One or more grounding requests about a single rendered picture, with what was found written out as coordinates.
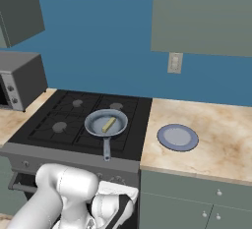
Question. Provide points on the blue round plate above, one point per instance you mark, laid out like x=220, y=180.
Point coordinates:
x=177, y=137

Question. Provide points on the grey-green wall cupboard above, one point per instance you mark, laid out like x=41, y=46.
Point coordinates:
x=19, y=16
x=203, y=13

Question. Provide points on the beige wall socket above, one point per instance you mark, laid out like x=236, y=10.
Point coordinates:
x=175, y=63

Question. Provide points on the white drawer knob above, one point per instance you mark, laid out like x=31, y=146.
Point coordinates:
x=219, y=192

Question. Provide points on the black gas hob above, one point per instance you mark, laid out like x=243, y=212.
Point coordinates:
x=65, y=115

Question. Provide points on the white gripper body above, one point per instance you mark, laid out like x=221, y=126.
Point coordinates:
x=113, y=188

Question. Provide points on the grey microwave oven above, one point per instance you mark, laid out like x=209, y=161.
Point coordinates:
x=23, y=75

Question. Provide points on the grey-green base cupboard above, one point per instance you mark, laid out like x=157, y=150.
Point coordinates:
x=10, y=187

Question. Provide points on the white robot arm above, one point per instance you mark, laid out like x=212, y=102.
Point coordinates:
x=65, y=187

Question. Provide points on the grey-green cupboard door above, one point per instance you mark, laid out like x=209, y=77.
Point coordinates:
x=236, y=218
x=174, y=211

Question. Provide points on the grey frying pan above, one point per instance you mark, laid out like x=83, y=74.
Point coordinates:
x=98, y=125

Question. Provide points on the grey stove knob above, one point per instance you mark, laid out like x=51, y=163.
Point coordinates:
x=113, y=179
x=25, y=164
x=98, y=175

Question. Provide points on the yellow butter stick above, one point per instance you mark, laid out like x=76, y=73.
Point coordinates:
x=109, y=125

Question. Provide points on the grey-green drawer front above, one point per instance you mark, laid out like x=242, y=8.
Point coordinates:
x=183, y=187

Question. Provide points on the white cupboard knob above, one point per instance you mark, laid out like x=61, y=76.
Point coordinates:
x=204, y=214
x=218, y=217

